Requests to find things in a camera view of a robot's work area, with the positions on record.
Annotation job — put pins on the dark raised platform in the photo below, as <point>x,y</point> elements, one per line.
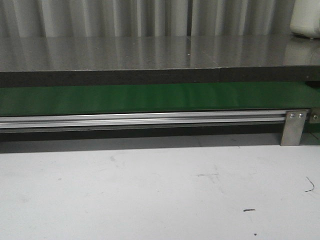
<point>93,61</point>

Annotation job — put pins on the steel conveyor support bracket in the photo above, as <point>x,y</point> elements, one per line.
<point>293,127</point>

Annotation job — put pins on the aluminium conveyor side rail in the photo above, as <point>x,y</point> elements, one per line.
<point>136,119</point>

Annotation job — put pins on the steel end bracket with bolt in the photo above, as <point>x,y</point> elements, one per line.
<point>314,116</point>

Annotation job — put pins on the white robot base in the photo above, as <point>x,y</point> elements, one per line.
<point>305,19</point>

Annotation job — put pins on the green conveyor belt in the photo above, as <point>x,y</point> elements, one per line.
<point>103,99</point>

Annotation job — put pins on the grey pleated curtain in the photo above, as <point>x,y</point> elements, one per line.
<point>143,18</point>

